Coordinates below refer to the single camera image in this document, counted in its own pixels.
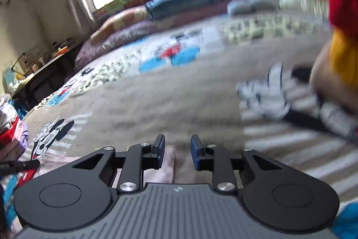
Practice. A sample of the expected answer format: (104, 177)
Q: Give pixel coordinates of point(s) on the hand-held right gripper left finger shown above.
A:
(160, 152)

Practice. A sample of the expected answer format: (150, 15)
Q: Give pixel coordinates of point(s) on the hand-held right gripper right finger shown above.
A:
(196, 153)

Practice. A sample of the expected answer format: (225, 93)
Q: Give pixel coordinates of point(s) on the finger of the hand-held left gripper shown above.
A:
(19, 166)

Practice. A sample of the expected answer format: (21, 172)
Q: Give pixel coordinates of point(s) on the pink printed baby garment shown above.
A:
(169, 169)

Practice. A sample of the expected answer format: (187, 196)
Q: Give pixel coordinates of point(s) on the stack of folded baby clothes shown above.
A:
(14, 132)

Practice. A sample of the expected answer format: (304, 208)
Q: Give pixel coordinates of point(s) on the cartoon mouse printed blanket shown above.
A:
(167, 104)

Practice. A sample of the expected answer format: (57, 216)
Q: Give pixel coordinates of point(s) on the blue plastic bag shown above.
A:
(18, 110)

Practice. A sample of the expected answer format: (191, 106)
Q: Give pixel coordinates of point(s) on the dark desk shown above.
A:
(42, 79)

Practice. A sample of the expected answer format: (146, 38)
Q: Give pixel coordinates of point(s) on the yellow cartoon pillow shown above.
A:
(123, 22)

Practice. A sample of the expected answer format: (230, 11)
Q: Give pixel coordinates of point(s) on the pale plush toy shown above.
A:
(251, 3)

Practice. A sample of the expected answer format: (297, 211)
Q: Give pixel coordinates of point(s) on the yellow folded garment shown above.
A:
(344, 57)

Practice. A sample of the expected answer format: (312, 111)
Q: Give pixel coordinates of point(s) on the red folded garment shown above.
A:
(344, 3)

